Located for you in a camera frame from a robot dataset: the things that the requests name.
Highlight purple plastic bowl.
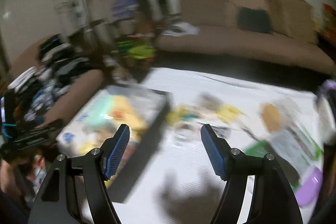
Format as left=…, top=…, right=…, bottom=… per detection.
left=295, top=167, right=323, bottom=207

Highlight green white leaflet package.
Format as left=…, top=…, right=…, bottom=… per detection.
left=244, top=126, right=323, bottom=191

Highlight clear jar orange lid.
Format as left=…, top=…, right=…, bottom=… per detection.
left=260, top=97, right=301, bottom=133

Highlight white TPE product box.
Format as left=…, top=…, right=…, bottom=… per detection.
left=56, top=90, right=127, bottom=159

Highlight small yellow packet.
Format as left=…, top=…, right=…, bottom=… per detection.
left=217, top=104, right=243, bottom=123
left=166, top=105, right=200, bottom=126

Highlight yellow snack bag in box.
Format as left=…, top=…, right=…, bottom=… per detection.
left=109, top=96, right=147, bottom=142

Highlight brown armchair arm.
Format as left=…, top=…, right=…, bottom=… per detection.
left=8, top=34, right=104, bottom=128

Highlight small yellow packet left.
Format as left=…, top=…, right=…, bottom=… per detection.
left=166, top=105, right=200, bottom=126

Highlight green plastic bag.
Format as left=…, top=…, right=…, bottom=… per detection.
left=116, top=40, right=155, bottom=60

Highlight black cushion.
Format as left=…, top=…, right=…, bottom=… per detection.
left=237, top=7, right=273, bottom=34

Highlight brown sofa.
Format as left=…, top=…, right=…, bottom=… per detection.
left=158, top=0, right=335, bottom=75

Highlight white clothing on sofa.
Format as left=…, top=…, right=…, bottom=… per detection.
left=162, top=22, right=199, bottom=37

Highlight blue stacked boxes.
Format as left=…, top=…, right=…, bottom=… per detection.
left=112, top=0, right=138, bottom=20

